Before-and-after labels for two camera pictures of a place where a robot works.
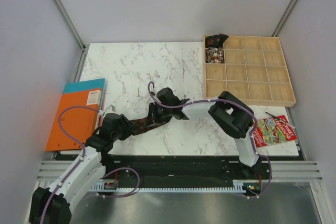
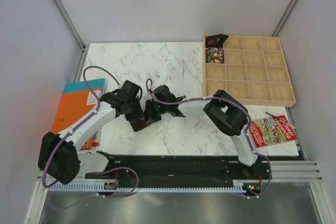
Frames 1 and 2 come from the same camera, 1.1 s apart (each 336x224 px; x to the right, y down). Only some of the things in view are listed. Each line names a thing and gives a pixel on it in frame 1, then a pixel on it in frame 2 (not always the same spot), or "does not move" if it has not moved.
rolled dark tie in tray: x=216 y=40 does not move
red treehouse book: x=272 y=131 does not move
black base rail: x=148 y=171 does not move
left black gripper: x=125 y=123 -> x=138 y=115
